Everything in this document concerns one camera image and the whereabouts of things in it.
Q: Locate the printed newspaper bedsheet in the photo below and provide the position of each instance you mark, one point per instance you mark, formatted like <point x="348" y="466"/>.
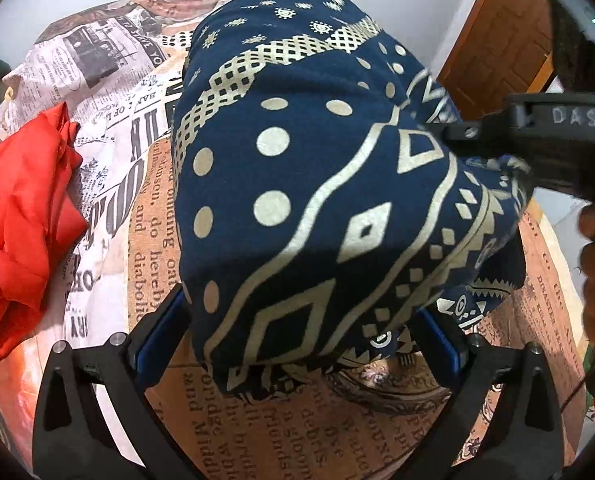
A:
<point x="118" y="67"/>

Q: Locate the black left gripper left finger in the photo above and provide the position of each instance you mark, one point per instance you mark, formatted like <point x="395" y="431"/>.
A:
<point x="93" y="419"/>

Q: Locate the brown wooden door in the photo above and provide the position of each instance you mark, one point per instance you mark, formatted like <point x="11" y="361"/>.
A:
<point x="501" y="50"/>

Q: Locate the red folded garment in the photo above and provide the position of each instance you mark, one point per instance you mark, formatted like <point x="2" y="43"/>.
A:
<point x="39" y="222"/>

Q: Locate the navy patterned hoodie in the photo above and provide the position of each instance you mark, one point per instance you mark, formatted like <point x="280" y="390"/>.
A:
<point x="316" y="212"/>

